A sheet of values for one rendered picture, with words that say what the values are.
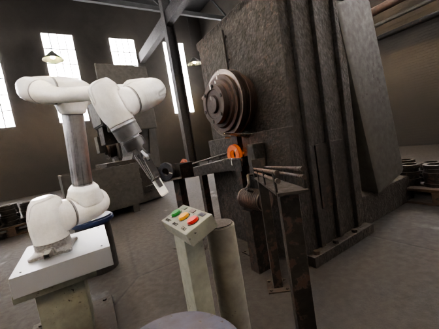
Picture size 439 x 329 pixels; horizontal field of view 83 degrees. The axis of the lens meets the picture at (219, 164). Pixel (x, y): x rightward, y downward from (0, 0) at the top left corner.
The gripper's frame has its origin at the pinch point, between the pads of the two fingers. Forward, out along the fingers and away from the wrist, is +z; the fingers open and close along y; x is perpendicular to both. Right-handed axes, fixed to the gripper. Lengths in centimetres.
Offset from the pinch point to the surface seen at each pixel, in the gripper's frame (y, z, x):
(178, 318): -32.2, 23.2, 20.4
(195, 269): -12.6, 28.5, 7.4
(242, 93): 38, -13, -84
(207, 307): -12.6, 43.5, 10.7
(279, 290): 7, 86, -28
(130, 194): 297, 56, -24
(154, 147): 353, 17, -108
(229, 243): -9.4, 32.3, -9.5
